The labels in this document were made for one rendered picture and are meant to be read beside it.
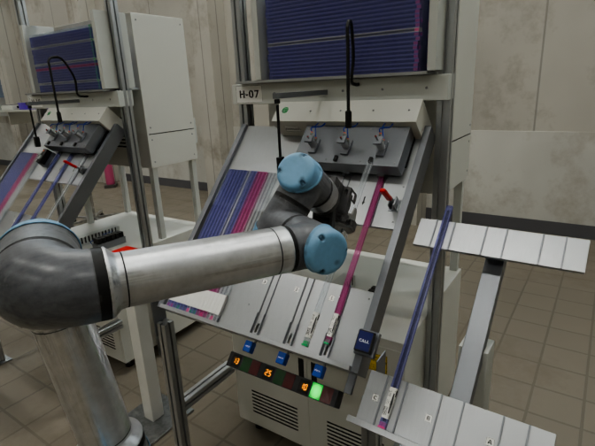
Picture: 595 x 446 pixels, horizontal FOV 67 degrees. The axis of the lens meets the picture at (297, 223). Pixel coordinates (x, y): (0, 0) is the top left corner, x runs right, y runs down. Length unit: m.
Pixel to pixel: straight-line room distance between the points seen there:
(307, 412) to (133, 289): 1.25
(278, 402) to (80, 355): 1.16
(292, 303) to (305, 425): 0.68
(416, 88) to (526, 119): 3.11
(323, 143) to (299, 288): 0.45
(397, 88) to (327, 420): 1.14
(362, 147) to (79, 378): 0.91
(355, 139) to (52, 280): 0.96
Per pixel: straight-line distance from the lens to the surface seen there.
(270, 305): 1.27
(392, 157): 1.26
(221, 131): 5.78
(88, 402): 0.83
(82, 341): 0.78
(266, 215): 0.81
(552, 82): 4.40
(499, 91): 4.46
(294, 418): 1.83
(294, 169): 0.80
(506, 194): 4.54
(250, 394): 1.92
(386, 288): 1.17
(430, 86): 1.36
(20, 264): 0.63
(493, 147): 4.49
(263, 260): 0.66
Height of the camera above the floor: 1.37
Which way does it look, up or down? 17 degrees down
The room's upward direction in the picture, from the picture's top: 3 degrees counter-clockwise
